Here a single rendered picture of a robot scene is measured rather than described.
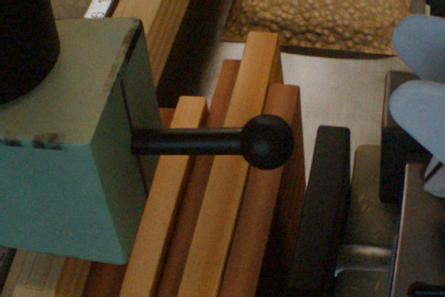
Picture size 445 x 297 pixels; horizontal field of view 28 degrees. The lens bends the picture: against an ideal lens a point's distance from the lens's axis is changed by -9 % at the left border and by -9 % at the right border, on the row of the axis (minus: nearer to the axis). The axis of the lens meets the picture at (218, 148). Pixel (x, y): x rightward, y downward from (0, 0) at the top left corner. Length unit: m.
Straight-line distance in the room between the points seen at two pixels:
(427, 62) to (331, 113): 0.22
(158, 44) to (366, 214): 0.17
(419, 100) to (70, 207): 0.13
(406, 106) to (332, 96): 0.26
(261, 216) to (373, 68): 0.20
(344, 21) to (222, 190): 0.21
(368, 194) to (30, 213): 0.16
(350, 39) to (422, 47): 0.26
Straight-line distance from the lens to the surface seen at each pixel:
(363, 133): 0.54
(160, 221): 0.44
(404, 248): 0.36
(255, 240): 0.40
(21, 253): 0.45
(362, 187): 0.43
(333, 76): 0.58
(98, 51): 0.35
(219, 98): 0.50
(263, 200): 0.41
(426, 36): 0.34
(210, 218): 0.41
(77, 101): 0.33
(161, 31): 0.53
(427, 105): 0.31
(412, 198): 0.38
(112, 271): 0.44
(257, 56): 0.48
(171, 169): 0.46
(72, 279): 0.42
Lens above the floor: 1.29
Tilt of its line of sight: 46 degrees down
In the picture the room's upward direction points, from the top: 9 degrees counter-clockwise
